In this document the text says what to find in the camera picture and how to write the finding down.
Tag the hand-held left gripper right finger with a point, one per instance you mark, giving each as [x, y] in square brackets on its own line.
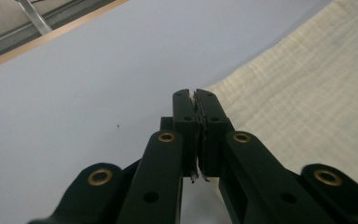
[213, 124]

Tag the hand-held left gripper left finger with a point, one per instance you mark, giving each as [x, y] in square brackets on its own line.
[183, 124]

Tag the white desk frame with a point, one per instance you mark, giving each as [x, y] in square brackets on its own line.
[35, 17]

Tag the cream printed baby garment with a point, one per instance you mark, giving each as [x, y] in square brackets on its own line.
[307, 93]

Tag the white foam mat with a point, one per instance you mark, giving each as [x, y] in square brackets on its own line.
[90, 77]

